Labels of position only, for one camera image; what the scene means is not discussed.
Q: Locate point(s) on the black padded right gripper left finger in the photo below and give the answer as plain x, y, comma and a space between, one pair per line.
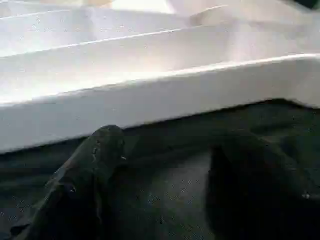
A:
75, 190

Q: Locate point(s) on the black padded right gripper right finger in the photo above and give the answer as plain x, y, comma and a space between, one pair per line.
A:
262, 190

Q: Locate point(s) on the white plastic table top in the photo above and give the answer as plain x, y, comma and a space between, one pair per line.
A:
150, 62

